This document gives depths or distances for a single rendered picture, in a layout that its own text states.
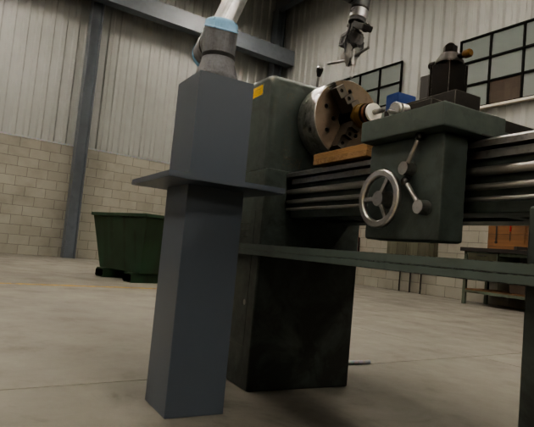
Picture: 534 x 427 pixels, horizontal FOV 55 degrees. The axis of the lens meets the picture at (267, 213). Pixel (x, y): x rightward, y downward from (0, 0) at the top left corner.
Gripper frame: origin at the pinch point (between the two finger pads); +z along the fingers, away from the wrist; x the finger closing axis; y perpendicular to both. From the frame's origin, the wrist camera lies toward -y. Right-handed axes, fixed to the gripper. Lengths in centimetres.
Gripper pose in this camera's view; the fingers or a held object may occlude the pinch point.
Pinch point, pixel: (349, 63)
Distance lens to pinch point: 222.7
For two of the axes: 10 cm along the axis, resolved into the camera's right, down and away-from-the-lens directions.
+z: -2.4, 9.7, -1.1
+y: -3.6, 0.1, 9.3
